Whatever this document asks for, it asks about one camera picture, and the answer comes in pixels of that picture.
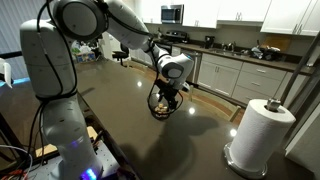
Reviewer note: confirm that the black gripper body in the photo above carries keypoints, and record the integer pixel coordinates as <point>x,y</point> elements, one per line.
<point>168,89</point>

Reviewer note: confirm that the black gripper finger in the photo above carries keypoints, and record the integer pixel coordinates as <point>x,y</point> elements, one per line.
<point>164,101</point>
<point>173,102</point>

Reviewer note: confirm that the small snack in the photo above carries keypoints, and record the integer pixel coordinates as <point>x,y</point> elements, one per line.
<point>157,108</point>
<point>163,106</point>
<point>162,112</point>

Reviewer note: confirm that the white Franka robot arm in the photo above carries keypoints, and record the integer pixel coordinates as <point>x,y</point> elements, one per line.
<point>60,116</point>

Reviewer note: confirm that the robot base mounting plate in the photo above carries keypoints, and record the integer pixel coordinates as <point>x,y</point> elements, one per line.
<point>106,156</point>

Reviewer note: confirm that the dark kitchen countertop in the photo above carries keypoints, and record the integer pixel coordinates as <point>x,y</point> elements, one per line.
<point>240,57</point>

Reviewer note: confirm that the stainless steel dishwasher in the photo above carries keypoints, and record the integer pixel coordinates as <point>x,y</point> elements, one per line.
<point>196,65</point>

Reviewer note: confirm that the black kitchen stove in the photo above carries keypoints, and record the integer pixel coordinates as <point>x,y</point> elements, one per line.
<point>176,35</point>

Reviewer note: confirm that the black office chair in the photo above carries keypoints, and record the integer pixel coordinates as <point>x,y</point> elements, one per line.
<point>120,54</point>

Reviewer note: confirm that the black coffee maker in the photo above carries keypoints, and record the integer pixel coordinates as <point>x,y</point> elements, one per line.
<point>209,42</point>

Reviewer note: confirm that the white lower kitchen cabinets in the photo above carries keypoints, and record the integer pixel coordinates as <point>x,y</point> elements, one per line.
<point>233,78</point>

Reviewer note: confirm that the white kitchen cabinets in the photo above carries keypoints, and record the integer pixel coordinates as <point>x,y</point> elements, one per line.
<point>246,10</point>
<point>233,78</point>

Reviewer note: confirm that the sink faucet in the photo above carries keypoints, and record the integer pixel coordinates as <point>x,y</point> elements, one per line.
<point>230,46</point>

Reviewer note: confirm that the stainless steel microwave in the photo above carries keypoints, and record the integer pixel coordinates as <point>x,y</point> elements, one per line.
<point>172,14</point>

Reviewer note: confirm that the box with plastic bags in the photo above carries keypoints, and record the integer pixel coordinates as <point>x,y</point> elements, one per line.
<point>85,56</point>

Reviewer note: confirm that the white paper towel roll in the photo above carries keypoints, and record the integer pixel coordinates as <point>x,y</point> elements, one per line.
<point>260,136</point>

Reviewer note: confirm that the metal paper towel holder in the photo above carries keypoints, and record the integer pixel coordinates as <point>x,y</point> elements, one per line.
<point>243,171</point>

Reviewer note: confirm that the white upper kitchen cabinets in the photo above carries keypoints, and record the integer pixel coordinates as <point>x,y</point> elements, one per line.
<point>246,10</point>

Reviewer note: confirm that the brown cutting board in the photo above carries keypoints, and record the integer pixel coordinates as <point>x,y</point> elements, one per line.
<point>278,41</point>

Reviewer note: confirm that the tan wooden board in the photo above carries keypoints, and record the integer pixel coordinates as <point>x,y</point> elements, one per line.
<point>46,149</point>

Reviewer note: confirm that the stainless steel refrigerator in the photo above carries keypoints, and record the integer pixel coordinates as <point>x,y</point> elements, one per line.
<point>305,86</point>

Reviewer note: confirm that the white device with black cap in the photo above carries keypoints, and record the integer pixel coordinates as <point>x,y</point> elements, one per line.
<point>6,73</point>

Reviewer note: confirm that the white vertical blinds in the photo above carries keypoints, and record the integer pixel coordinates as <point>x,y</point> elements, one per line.
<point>13,30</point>

